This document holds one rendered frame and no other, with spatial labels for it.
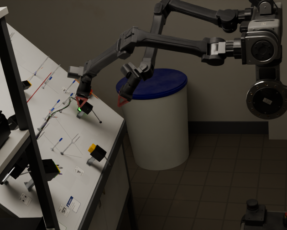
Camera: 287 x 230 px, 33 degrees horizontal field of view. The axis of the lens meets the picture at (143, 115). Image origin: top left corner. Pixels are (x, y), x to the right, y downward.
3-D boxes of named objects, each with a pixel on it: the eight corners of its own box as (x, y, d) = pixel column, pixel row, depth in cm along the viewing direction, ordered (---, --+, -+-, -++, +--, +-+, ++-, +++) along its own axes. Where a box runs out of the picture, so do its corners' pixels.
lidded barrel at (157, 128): (200, 140, 439) (193, 66, 409) (188, 175, 389) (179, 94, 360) (138, 139, 456) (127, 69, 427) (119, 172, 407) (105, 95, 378)
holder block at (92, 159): (102, 176, 240) (114, 164, 236) (82, 161, 238) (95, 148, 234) (104, 171, 244) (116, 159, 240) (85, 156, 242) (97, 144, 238)
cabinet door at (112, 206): (130, 187, 312) (121, 133, 295) (112, 244, 263) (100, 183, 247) (126, 187, 312) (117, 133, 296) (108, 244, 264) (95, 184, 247)
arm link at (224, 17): (164, -11, 266) (168, 1, 274) (151, 8, 262) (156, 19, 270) (238, 11, 245) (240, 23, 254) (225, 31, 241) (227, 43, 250)
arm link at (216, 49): (229, 53, 203) (229, 41, 205) (204, 54, 206) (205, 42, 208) (231, 62, 212) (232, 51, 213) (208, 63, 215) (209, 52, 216)
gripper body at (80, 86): (75, 95, 250) (78, 82, 247) (79, 86, 259) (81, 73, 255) (87, 97, 251) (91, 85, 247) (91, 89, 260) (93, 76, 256)
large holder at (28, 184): (-1, 183, 191) (18, 161, 185) (33, 179, 206) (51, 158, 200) (6, 197, 189) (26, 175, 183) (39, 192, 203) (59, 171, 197)
